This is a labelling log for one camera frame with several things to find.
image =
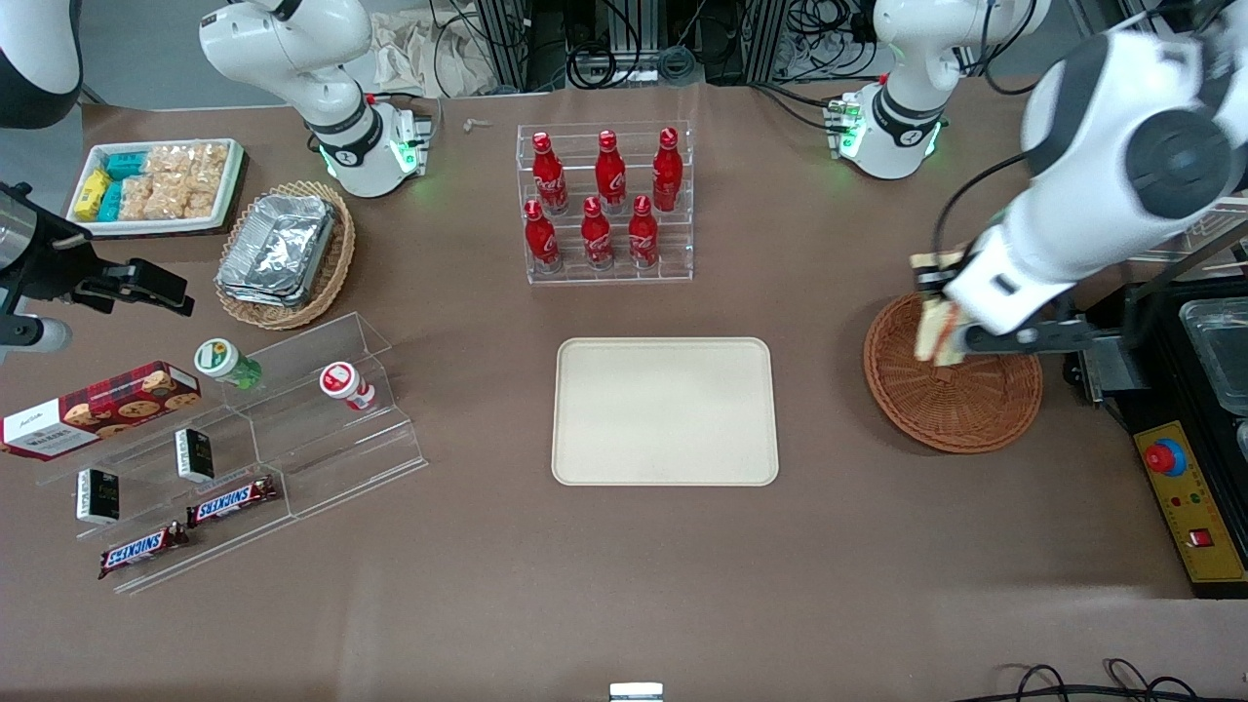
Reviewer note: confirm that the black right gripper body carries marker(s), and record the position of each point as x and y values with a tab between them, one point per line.
51	261

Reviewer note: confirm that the triangular sandwich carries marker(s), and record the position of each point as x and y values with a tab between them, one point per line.
934	327

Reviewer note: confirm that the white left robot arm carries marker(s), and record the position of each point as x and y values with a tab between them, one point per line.
1092	175

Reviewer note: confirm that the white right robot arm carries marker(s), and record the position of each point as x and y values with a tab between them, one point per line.
341	146

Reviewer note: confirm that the round brown wicker basket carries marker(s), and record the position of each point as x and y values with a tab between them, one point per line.
951	405

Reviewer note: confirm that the white rectangular snack tray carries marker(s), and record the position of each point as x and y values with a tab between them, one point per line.
156	226

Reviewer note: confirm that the aluminium foil tray stack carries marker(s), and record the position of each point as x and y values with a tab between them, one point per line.
278	249

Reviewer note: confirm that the oval light wicker basket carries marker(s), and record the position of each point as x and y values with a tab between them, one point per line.
331	263

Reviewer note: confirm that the beige rectangular serving tray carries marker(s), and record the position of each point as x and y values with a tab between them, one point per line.
663	409

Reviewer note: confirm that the yellow snack packet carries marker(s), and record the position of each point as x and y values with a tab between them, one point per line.
91	195

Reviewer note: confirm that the teal snack packet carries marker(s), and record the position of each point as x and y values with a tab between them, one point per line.
127	164
110	202

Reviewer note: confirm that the green lidded yogurt cup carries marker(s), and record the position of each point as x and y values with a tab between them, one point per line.
219	359

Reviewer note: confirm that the clear bag of crackers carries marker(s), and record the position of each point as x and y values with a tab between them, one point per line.
185	198
190	161
136	198

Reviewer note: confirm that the red tartan cookie box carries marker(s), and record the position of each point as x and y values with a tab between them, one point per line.
97	409

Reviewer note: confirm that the black side cabinet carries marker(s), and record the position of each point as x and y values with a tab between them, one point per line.
1150	390

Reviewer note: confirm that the small black snack box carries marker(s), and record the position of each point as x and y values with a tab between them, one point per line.
97	495
195	454

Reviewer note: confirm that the red emergency stop button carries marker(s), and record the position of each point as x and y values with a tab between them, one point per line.
1165	456

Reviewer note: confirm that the red lidded yogurt cup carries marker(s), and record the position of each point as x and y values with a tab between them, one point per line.
343	383

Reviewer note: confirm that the clear plastic container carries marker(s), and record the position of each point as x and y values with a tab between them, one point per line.
1219	346

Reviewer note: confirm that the Snickers chocolate bar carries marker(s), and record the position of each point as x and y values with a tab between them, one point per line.
132	551
232	501

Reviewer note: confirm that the clear acrylic stepped shelf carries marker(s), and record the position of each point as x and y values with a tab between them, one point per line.
322	458

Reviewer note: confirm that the clear acrylic bottle rack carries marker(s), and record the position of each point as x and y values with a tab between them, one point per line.
682	263

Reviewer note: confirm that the yellow control box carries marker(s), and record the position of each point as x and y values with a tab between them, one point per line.
1204	526

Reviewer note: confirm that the red cola bottle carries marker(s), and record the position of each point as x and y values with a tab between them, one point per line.
541	239
549	177
610	174
667	172
596	236
643	234

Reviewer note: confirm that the black power strip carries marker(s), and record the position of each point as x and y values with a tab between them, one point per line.
609	66

